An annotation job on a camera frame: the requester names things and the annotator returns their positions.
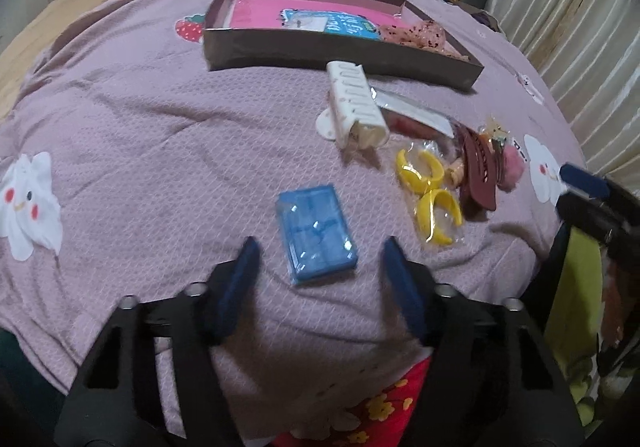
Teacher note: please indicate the floral chiffon scrunchie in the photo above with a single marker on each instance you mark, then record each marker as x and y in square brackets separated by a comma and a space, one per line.
[426, 36]

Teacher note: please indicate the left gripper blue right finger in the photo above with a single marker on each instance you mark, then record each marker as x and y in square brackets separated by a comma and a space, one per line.
[491, 381]

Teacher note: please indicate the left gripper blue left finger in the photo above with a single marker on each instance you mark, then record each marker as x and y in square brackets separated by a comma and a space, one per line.
[115, 398]

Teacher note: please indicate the pink fuzzy pompom clip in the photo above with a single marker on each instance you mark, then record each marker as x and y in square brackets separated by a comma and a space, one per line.
[511, 168]

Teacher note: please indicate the blue plastic card box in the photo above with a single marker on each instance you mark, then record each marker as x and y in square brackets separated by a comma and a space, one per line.
[316, 238]

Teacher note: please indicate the silver white packet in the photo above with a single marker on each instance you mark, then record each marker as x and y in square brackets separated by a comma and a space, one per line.
[403, 107]

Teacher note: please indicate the pink book in tray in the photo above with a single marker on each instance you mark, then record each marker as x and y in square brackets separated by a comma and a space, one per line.
[328, 17]

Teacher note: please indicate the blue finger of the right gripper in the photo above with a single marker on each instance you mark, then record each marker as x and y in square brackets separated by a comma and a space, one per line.
[583, 182]

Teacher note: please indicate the lilac cartoon print blanket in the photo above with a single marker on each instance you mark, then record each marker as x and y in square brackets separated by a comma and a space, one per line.
[163, 167]

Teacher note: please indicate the red floral cloth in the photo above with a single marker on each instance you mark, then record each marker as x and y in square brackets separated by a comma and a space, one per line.
[379, 420]

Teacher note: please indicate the white plastic comb clip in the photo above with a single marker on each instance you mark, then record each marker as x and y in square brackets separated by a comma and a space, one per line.
[361, 121]

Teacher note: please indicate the brown shallow cardboard tray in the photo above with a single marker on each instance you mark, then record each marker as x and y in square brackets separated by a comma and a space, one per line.
[237, 48]

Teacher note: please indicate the cream striped curtain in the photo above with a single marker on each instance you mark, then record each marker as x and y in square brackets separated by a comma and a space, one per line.
[587, 52]

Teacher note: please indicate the white round hair clip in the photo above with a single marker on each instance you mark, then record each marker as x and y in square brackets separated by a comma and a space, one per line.
[327, 126]

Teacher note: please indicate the yellow bangles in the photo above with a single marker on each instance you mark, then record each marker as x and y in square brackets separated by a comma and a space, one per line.
[436, 211]

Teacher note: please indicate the dark maroon hair claw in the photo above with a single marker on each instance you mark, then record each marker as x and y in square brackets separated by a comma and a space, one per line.
[478, 189]

